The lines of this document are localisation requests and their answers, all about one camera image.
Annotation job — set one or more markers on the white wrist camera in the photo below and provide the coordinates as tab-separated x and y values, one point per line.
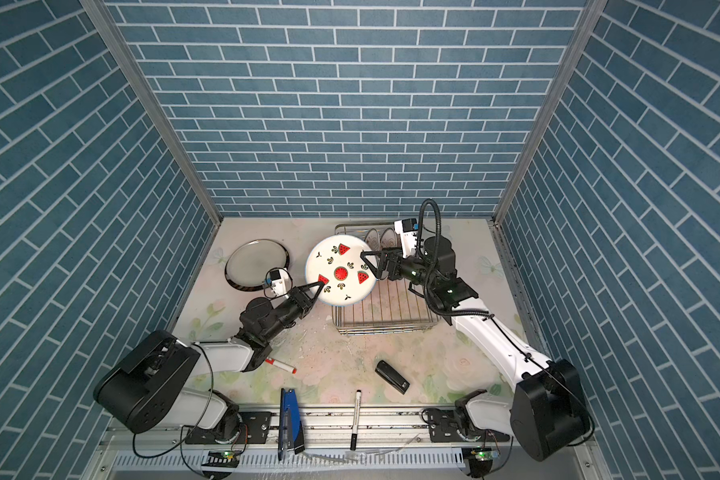
278	283
407	231

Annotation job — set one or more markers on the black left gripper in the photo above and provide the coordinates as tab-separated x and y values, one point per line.
299	302

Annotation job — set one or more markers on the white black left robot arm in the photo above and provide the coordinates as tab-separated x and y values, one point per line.
148	387

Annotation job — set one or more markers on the watermelon pattern white plate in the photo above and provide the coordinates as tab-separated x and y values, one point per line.
336	263

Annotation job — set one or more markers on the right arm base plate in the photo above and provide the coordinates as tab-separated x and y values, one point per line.
452	425

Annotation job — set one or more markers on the chrome wire dish rack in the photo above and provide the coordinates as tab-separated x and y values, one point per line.
390	307

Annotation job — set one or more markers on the red white marker pen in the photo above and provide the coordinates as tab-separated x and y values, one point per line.
281	365

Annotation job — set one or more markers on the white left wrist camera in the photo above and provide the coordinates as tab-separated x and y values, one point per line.
278	283

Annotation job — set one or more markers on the white slotted cable duct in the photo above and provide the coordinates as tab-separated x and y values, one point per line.
266	460

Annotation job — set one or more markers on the aluminium front rail frame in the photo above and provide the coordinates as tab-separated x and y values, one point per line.
380	428

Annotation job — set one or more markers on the black stapler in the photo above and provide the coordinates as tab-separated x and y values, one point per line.
392	376

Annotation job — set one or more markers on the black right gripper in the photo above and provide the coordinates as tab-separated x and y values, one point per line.
388	258

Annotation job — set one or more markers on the blue black box cutter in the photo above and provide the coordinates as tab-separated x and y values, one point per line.
290	431

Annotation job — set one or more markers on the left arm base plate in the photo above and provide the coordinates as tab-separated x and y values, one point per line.
236	429

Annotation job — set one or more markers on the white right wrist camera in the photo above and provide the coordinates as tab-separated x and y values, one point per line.
407	231

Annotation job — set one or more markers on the grey ribbed plate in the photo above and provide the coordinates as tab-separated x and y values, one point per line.
246	268

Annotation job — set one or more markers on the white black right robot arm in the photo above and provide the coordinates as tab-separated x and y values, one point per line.
547	411

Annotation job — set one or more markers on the orange sunburst white plate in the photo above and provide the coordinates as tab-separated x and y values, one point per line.
389	239

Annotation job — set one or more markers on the black white marker pen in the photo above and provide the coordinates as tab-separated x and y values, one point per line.
355	420

